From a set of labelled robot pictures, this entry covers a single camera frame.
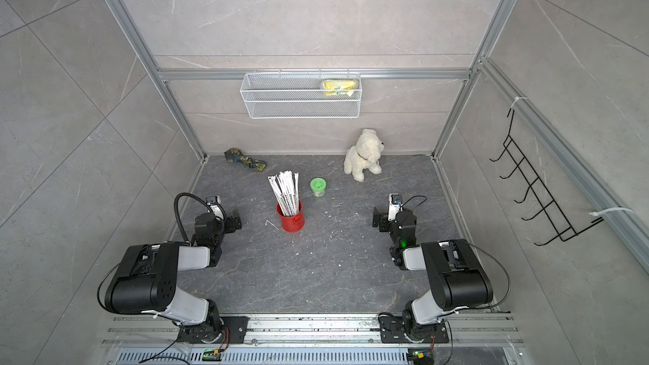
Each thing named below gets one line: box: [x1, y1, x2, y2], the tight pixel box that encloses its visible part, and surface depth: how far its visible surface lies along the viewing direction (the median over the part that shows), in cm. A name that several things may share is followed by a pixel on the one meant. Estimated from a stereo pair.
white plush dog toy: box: [343, 128, 385, 183], surface depth 105 cm
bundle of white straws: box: [267, 170, 300, 217], surface depth 90 cm
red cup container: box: [276, 200, 305, 234], surface depth 93 cm
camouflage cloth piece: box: [223, 147, 268, 172], surface depth 117 cm
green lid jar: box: [309, 176, 328, 198], surface depth 106 cm
